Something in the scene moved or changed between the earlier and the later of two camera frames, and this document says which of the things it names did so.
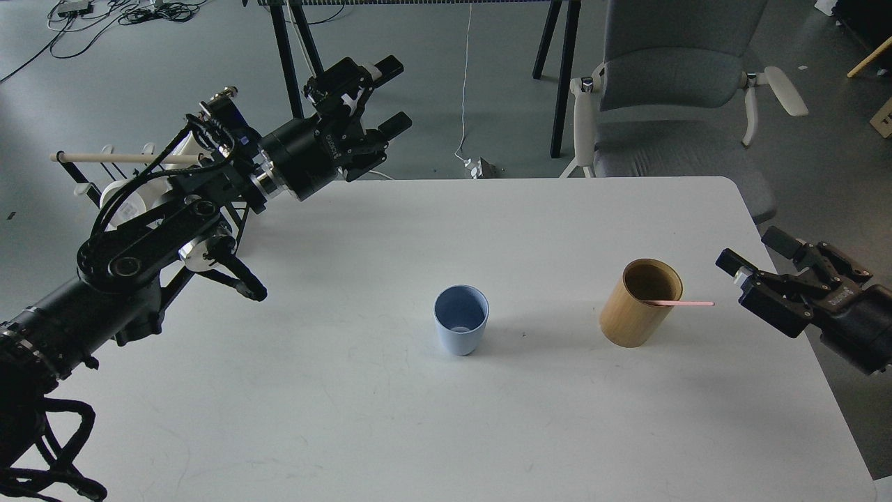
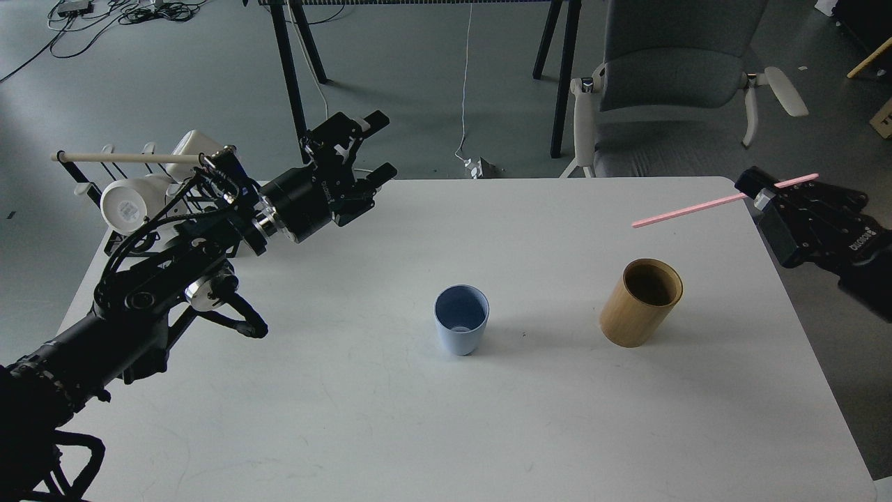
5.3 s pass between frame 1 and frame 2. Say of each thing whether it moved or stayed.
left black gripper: moved
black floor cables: stayed
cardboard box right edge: stayed
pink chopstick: moved
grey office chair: stayed
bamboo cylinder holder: stayed
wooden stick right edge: stayed
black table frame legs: stayed
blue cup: stayed
